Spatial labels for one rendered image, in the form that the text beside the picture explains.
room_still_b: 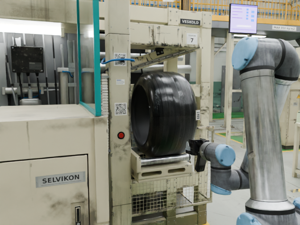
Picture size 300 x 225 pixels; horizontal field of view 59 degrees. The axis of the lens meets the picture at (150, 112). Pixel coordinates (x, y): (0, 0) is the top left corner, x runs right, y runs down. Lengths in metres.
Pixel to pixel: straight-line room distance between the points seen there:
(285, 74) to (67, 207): 0.88
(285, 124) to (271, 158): 5.10
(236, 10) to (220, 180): 4.73
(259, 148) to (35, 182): 0.71
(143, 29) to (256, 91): 1.15
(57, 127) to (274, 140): 0.69
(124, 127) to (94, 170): 0.72
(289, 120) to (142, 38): 4.56
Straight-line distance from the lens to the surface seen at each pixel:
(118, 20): 1.60
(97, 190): 0.93
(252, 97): 0.94
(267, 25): 8.92
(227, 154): 1.19
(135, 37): 1.89
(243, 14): 5.74
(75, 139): 0.87
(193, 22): 2.46
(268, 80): 0.96
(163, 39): 1.96
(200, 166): 1.38
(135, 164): 1.57
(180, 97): 1.52
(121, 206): 1.74
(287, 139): 6.07
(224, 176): 1.21
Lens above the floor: 1.38
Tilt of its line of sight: 7 degrees down
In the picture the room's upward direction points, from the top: straight up
